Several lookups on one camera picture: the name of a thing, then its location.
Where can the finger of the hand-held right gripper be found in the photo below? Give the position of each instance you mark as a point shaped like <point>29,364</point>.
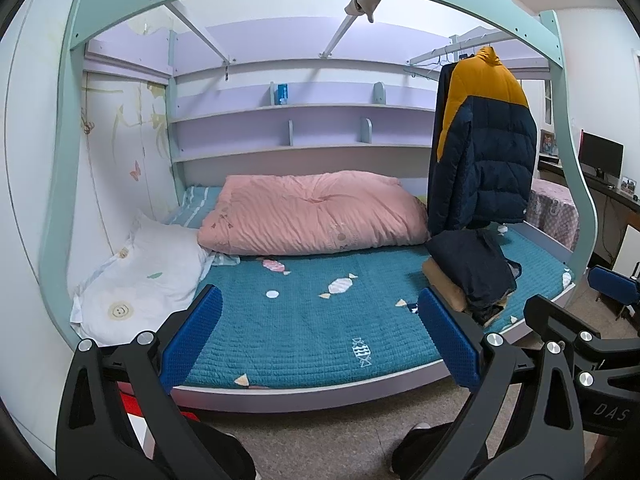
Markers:
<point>560,320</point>
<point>615,285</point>

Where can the white cabinet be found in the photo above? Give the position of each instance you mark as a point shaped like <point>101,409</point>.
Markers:
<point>627,257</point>

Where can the white pillow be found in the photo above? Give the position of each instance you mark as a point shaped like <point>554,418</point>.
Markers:
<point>150,270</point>

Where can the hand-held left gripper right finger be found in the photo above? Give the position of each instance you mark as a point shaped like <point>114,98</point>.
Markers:
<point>450,340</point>

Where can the dark desk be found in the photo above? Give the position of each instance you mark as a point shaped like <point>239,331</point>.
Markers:
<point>600,189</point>

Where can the lavender wall shelf unit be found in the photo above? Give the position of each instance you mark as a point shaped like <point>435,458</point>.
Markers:
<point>300,152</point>

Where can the beige cloth on beam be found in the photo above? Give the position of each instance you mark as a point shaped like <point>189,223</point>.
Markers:
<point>362,2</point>

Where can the pink duvet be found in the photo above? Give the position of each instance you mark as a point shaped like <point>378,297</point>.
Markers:
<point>310,210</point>

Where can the white metal clothes rail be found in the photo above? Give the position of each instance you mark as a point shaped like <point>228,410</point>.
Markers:
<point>435,52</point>

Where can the black computer monitor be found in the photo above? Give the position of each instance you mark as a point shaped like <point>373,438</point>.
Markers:
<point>602,155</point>

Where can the mint green loft bed frame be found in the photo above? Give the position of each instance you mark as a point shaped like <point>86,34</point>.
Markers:
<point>65,160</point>

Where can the small blue box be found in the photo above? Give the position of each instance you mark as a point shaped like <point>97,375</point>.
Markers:
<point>282,94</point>

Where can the dark denim jacket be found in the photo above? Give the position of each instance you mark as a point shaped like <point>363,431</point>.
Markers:
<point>470,265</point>

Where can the blue striped pillow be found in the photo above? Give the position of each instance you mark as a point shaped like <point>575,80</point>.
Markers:
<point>192,205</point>

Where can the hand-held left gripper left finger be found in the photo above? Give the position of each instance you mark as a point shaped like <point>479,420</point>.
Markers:
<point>192,335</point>

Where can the teal quilted bed sheet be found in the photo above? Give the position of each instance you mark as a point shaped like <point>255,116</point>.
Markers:
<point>310,335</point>

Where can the pink patterned cloth cover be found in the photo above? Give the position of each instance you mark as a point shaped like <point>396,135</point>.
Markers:
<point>550,210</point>

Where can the navy and yellow puffer jacket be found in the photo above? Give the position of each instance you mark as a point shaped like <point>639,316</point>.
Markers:
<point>490,160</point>

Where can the small photo frame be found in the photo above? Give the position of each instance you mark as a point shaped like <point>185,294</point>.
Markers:
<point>627,184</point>

